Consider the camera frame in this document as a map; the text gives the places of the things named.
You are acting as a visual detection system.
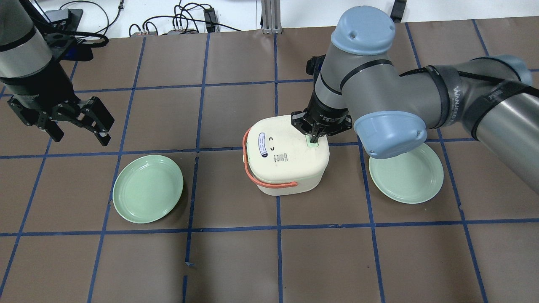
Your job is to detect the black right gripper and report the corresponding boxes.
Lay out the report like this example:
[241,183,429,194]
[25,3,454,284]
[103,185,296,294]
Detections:
[291,95,352,144]

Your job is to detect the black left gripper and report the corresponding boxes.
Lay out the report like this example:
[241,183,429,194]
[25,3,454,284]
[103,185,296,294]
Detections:
[8,86,115,146]

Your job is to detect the white rice cooker orange handle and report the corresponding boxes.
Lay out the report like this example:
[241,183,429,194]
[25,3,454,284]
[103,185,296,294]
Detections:
[242,113,330,197]

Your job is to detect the green plate near left arm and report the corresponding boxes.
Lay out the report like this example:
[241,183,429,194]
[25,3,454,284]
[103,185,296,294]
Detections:
[112,155,184,224]

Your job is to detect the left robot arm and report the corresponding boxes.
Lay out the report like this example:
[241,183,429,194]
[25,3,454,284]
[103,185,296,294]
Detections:
[0,0,115,146]

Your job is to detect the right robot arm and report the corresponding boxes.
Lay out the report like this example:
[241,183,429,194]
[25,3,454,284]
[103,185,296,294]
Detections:
[291,6,539,191]

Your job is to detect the green plate near right arm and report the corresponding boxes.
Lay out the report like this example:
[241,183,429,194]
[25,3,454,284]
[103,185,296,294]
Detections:
[369,144,444,205]

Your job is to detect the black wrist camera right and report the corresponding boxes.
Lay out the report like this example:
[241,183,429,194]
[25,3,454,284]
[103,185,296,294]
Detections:
[305,54,326,80]

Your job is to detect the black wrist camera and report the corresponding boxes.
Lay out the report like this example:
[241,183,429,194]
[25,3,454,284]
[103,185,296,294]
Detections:
[305,54,326,80]
[34,8,109,61]

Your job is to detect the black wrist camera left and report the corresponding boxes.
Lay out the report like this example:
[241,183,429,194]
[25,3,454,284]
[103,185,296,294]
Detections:
[34,8,109,61]

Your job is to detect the aluminium frame post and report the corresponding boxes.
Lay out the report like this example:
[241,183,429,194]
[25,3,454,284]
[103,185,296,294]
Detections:
[261,0,283,34]

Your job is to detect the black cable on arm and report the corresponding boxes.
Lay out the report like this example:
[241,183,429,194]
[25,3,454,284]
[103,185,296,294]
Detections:
[400,63,539,97]

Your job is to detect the black power adapter with cables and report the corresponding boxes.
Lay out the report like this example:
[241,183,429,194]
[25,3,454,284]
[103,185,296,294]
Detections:
[128,0,253,36]

